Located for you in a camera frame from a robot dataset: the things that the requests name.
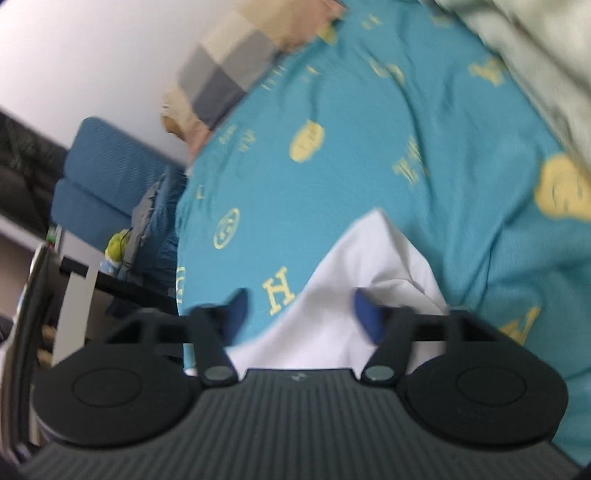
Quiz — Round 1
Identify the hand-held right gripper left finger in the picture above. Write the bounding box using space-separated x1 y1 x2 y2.
104 288 250 387

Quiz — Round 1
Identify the grey cloth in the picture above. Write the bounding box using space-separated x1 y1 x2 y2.
131 178 162 241

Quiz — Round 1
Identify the yellow green plush toy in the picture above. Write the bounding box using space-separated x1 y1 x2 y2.
100 228 132 273

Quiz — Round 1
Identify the white t-shirt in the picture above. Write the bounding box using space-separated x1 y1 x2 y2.
185 208 451 377

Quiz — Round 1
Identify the pale green fleece blanket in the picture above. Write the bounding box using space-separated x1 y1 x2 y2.
436 0 591 158

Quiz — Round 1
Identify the plaid pillow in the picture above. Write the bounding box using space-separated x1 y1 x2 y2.
161 0 347 162

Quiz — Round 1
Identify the mustard yellow pillow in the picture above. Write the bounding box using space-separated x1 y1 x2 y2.
161 92 190 139

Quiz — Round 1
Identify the dark barred window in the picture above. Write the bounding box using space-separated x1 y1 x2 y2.
0 108 70 232

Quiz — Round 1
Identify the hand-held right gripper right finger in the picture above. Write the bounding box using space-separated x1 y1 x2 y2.
353 287 504 386

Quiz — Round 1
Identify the teal printed bed sheet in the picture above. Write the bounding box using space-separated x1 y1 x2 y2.
173 0 591 462

